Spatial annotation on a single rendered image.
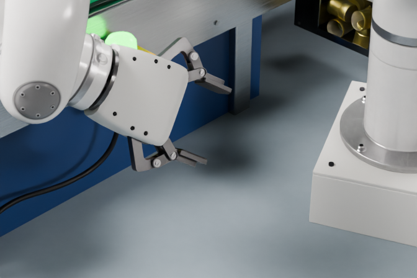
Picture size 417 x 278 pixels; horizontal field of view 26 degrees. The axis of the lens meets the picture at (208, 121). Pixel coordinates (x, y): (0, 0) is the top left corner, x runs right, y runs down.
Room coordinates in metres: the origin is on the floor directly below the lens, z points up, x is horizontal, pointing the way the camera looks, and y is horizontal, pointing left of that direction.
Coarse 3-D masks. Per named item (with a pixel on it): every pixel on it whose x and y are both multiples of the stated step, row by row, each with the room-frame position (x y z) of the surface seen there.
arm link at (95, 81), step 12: (96, 36) 0.91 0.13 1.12; (96, 48) 0.87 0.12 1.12; (108, 48) 0.88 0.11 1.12; (96, 60) 0.86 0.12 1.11; (108, 60) 0.87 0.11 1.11; (96, 72) 0.85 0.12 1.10; (108, 72) 0.86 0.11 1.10; (84, 84) 0.84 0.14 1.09; (96, 84) 0.85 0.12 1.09; (84, 96) 0.84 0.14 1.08; (96, 96) 0.85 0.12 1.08; (84, 108) 0.85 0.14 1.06
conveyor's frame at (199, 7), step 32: (128, 0) 1.15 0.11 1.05; (160, 0) 1.18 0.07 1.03; (192, 0) 1.23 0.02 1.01; (224, 0) 1.28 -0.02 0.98; (256, 0) 1.33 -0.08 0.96; (288, 0) 1.39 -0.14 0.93; (96, 32) 1.10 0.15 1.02; (128, 32) 1.14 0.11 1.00; (160, 32) 1.18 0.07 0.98; (192, 32) 1.23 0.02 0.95; (0, 128) 0.98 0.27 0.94
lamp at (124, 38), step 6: (108, 36) 1.09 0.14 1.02; (114, 36) 1.08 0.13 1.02; (120, 36) 1.08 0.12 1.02; (126, 36) 1.08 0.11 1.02; (132, 36) 1.09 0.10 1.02; (108, 42) 1.08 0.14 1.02; (114, 42) 1.07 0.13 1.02; (120, 42) 1.07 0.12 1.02; (126, 42) 1.07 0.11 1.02; (132, 42) 1.08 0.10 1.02
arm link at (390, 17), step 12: (384, 0) 1.06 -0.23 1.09; (396, 0) 1.04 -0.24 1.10; (408, 0) 1.03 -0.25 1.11; (372, 12) 1.09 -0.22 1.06; (384, 12) 1.06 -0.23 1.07; (396, 12) 1.04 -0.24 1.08; (408, 12) 1.03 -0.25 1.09; (372, 24) 1.09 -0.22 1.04; (384, 24) 1.06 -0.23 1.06; (396, 24) 1.04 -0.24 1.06; (408, 24) 1.03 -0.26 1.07; (384, 36) 1.06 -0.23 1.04; (396, 36) 1.04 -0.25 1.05; (408, 36) 1.03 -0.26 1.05
